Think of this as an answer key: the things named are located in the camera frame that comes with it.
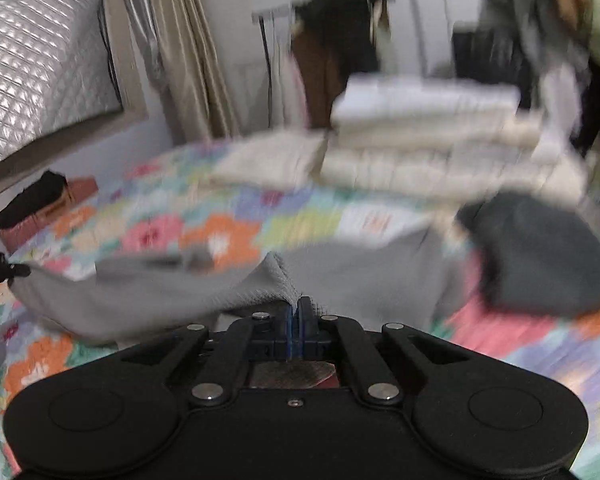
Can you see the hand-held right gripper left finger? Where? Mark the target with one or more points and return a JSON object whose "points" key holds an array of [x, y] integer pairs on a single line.
{"points": [[289, 332]]}

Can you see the silver quilted panel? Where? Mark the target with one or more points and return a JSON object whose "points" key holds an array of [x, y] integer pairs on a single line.
{"points": [[35, 60]]}

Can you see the beige curtain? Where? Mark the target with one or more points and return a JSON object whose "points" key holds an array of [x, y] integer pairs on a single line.
{"points": [[180, 50]]}

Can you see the folded beige cloth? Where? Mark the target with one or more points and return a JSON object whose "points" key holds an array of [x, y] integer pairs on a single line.
{"points": [[270, 160]]}

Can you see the black cloth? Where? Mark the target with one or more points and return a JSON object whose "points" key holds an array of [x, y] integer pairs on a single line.
{"points": [[32, 200]]}

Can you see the pile of hanging clothes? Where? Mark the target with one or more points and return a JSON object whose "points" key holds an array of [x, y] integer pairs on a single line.
{"points": [[555, 15]]}

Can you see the light grey garment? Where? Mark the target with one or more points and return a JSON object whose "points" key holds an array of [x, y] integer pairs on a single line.
{"points": [[180, 295]]}

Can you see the dark grey garment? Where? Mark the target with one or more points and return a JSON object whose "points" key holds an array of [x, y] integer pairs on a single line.
{"points": [[540, 260]]}

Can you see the floral patchwork bed sheet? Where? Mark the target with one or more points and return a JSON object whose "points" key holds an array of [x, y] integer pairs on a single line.
{"points": [[180, 225]]}

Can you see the stack of folded light clothes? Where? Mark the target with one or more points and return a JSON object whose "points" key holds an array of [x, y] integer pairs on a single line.
{"points": [[430, 135]]}

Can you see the clothes rack with hanging clothes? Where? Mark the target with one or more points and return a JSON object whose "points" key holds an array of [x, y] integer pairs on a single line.
{"points": [[325, 50]]}

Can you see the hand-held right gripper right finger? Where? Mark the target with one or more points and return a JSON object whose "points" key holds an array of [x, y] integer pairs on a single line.
{"points": [[302, 332]]}

